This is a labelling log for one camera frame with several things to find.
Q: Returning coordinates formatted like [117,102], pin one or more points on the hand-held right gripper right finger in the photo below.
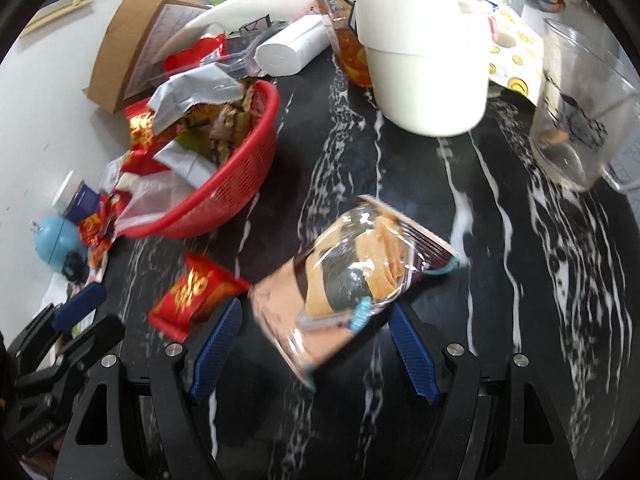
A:
[412,355]

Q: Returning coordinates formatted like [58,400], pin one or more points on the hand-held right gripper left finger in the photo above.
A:
[215,355]

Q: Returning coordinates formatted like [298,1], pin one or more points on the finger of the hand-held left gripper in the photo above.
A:
[95,335]
[80,302]

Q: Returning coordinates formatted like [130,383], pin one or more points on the red gold snack packet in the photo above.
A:
[142,130]
[95,225]
[192,295]

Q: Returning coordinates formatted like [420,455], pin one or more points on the clear sandwich snack packet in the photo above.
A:
[345,285]

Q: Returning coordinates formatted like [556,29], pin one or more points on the frosted clear zip bag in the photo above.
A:
[145,202]

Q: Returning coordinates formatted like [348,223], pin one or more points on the red plastic basket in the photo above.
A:
[235,180]

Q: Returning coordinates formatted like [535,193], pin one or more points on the lime green white packet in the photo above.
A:
[185,160]

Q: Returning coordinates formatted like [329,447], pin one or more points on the green brown snack packet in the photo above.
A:
[225,125]

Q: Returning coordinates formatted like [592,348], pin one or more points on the grey white packet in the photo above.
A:
[195,92]

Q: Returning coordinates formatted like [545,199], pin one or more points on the small black gadget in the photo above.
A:
[77,266]

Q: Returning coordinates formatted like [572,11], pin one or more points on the orange snack packet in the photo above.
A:
[100,256]

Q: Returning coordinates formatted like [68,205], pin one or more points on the blue round device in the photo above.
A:
[55,245]

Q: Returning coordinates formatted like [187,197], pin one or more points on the white dark blue jar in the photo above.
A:
[75,197]

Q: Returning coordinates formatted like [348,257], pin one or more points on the cardboard box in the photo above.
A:
[120,45]

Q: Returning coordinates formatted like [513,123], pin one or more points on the glass mug with cat print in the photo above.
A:
[570,125]

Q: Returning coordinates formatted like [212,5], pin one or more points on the red packet with barcode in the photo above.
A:
[200,50]

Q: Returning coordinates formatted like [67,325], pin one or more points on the clear plastic container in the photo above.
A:
[240,57]

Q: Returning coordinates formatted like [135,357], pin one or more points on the orange drink bottle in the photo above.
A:
[350,45]

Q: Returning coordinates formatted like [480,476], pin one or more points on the toilet paper roll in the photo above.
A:
[295,47]

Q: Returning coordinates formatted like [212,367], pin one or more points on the yellow smiley cloth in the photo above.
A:
[517,45]

